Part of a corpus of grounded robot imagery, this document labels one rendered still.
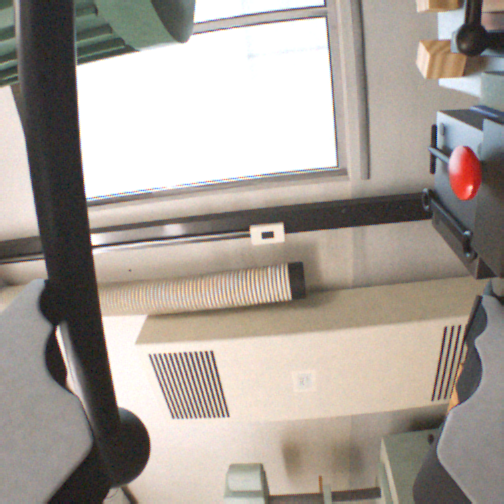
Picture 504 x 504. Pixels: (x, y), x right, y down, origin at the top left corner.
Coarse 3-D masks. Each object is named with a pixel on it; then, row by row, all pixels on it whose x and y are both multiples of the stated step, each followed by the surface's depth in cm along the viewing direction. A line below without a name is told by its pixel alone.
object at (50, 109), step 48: (48, 0) 7; (48, 48) 8; (48, 96) 8; (48, 144) 9; (48, 192) 9; (48, 240) 10; (96, 288) 11; (96, 336) 12; (96, 384) 12; (96, 432) 14; (144, 432) 15
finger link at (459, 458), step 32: (480, 320) 10; (480, 352) 9; (480, 384) 8; (448, 416) 7; (480, 416) 7; (448, 448) 6; (480, 448) 6; (416, 480) 7; (448, 480) 6; (480, 480) 6
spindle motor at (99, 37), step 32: (0, 0) 14; (96, 0) 14; (128, 0) 15; (160, 0) 16; (192, 0) 21; (0, 32) 15; (96, 32) 17; (128, 32) 17; (160, 32) 17; (192, 32) 23; (0, 64) 17
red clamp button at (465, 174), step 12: (456, 156) 20; (468, 156) 19; (456, 168) 20; (468, 168) 19; (480, 168) 19; (456, 180) 20; (468, 180) 19; (480, 180) 19; (456, 192) 21; (468, 192) 19
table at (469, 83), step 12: (444, 12) 41; (456, 12) 38; (444, 24) 42; (456, 24) 39; (444, 36) 43; (468, 60) 38; (480, 60) 36; (492, 60) 33; (468, 72) 39; (480, 72) 36; (444, 84) 46; (456, 84) 42; (468, 84) 39
